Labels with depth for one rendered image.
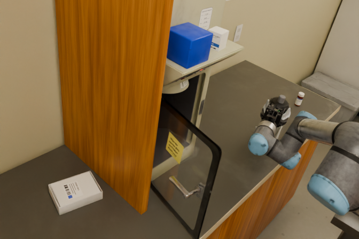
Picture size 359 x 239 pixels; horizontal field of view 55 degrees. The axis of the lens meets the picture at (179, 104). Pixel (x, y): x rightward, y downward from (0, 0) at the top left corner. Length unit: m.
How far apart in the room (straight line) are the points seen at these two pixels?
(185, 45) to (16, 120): 0.74
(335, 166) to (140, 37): 0.61
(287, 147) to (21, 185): 0.99
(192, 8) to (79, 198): 0.75
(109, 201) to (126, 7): 0.72
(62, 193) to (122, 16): 0.68
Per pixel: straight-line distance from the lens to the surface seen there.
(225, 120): 1.82
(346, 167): 0.99
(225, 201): 1.41
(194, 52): 0.99
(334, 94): 3.83
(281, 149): 1.35
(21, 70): 1.33
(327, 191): 0.98
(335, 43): 4.11
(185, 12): 1.07
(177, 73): 0.99
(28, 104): 1.41
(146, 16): 0.91
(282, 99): 1.60
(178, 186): 1.05
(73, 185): 1.35
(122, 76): 1.05
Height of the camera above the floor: 1.97
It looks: 34 degrees down
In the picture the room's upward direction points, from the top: 9 degrees clockwise
